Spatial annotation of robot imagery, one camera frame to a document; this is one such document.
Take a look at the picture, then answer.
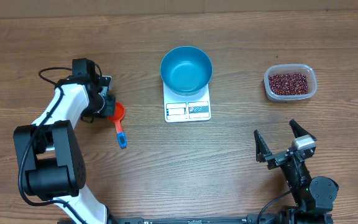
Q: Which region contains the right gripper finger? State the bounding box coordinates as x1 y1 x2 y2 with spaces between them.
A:
254 129 272 162
289 119 309 138

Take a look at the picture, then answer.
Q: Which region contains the red measuring scoop blue handle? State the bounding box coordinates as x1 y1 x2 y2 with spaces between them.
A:
108 101 127 149

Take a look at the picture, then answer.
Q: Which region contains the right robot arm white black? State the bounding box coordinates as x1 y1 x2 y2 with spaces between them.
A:
247 120 339 224

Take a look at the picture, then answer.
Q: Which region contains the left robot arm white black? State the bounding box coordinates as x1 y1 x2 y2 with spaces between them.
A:
13 58 116 223

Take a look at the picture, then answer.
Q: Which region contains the white digital kitchen scale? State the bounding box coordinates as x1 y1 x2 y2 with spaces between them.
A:
163 84 211 123

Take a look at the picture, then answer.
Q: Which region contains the teal bowl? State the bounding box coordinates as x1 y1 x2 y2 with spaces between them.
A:
160 46 213 96

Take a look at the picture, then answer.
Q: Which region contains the clear plastic container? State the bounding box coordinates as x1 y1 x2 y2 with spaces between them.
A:
264 64 318 102

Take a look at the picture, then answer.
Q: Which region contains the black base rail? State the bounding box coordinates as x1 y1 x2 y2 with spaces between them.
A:
57 214 334 224

